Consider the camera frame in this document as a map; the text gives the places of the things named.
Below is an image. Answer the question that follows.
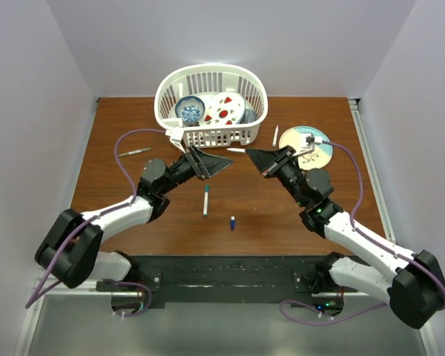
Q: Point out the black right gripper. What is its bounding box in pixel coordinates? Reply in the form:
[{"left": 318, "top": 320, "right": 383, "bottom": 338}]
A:
[{"left": 245, "top": 145, "right": 308, "bottom": 207}]

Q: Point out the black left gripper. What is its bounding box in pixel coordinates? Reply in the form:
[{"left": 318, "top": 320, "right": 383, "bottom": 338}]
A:
[{"left": 159, "top": 144, "right": 233, "bottom": 195}]

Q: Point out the white pen with blue end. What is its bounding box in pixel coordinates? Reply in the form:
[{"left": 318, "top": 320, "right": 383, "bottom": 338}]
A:
[{"left": 271, "top": 125, "right": 279, "bottom": 148}]

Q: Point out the white pen with dark-blue tip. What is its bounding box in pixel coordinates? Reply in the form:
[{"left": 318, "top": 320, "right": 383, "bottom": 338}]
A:
[{"left": 227, "top": 148, "right": 245, "bottom": 154}]

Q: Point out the white pen with teal tip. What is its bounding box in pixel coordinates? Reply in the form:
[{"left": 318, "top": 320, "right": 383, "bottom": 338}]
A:
[{"left": 202, "top": 190, "right": 209, "bottom": 217}]

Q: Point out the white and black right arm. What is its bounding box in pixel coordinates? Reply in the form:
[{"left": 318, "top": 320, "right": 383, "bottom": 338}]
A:
[{"left": 246, "top": 146, "right": 445, "bottom": 329}]

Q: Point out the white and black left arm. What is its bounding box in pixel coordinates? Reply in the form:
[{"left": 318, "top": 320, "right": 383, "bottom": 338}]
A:
[{"left": 35, "top": 146, "right": 233, "bottom": 289}]

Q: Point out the grey green pen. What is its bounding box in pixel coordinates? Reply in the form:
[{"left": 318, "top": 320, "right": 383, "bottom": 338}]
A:
[{"left": 119, "top": 148, "right": 152, "bottom": 157}]

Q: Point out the grey cup in basket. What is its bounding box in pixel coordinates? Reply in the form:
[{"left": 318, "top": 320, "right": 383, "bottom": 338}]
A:
[{"left": 240, "top": 109, "right": 257, "bottom": 124}]

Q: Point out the blue patterned bowl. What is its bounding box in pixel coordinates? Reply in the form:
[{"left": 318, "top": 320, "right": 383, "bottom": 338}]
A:
[{"left": 174, "top": 96, "right": 205, "bottom": 125}]

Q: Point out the watermelon pattern plate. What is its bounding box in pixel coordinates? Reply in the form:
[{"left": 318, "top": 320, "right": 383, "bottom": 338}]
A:
[{"left": 200, "top": 91, "right": 246, "bottom": 126}]

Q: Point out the white plastic dish basket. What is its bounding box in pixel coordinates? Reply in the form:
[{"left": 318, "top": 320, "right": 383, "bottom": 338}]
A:
[{"left": 154, "top": 63, "right": 268, "bottom": 148}]

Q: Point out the cream and blue plate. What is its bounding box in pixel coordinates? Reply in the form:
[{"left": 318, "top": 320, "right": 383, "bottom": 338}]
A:
[{"left": 278, "top": 126, "right": 333, "bottom": 171}]

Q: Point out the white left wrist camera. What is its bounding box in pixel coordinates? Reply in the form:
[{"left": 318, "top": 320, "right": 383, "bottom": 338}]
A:
[{"left": 165, "top": 126, "right": 186, "bottom": 153}]

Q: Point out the aluminium frame rail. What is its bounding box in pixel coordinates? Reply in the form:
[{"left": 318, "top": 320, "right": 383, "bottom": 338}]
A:
[{"left": 348, "top": 98, "right": 426, "bottom": 297}]

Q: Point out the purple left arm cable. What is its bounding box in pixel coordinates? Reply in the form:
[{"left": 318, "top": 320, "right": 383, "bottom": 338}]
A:
[{"left": 24, "top": 128, "right": 171, "bottom": 317}]

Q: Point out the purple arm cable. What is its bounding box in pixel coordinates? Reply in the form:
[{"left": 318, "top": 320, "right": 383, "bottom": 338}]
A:
[
  {"left": 24, "top": 128, "right": 171, "bottom": 317},
  {"left": 279, "top": 139, "right": 445, "bottom": 326}
]

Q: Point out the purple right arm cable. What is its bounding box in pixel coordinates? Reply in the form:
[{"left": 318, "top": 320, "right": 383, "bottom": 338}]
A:
[{"left": 279, "top": 139, "right": 445, "bottom": 326}]

